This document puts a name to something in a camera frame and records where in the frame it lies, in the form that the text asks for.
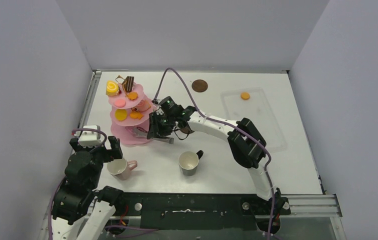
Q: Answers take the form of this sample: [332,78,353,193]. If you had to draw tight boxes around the pink green cube cake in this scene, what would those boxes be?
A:
[132,128,142,136]

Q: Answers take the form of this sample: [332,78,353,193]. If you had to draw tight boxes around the metal serving tongs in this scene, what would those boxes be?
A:
[133,127,174,145]

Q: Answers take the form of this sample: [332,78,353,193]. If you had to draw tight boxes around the orange flower cookie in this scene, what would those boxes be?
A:
[129,111,144,120]

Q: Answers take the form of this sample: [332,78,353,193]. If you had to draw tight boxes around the yellow round cake slice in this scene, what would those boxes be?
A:
[114,109,128,122]

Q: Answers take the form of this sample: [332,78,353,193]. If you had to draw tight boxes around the dark wooden coaster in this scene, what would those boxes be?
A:
[179,126,194,135]
[191,79,208,93]

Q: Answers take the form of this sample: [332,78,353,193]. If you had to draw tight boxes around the orange scalloped cookie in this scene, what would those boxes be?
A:
[126,91,139,101]

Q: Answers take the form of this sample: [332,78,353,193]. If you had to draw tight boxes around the black mug white inside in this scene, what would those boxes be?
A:
[178,150,204,176]

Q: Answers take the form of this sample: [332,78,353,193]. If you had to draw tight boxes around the pink round macaron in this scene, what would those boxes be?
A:
[114,99,127,108]

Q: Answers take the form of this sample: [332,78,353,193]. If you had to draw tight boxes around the chocolate layered cake slice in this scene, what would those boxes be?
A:
[122,76,135,93]

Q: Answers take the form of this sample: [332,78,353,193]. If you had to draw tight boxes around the yellow swirl roll cake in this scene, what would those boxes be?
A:
[105,80,121,97]

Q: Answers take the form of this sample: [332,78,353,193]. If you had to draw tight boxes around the orange round macaron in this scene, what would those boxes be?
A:
[240,92,251,100]

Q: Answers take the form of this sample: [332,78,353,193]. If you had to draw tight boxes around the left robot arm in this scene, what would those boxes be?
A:
[47,136,126,240]

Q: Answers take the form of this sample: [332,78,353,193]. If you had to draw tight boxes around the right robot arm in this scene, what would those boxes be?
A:
[147,96,278,214]

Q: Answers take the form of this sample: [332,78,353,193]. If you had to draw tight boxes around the pink teacup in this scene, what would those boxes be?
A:
[106,158,138,181]

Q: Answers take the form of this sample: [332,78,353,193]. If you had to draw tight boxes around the pink three-tier cake stand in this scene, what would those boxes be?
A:
[105,75,157,146]

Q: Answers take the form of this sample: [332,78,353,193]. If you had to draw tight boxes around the clear plastic tray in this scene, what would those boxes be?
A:
[220,87,288,153]

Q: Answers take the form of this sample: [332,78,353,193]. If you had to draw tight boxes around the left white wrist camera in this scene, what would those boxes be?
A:
[72,130,102,148]

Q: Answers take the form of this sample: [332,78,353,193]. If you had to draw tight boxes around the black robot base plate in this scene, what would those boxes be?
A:
[89,192,293,231]

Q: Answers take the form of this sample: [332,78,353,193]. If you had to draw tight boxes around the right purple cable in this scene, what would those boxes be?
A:
[152,67,276,240]

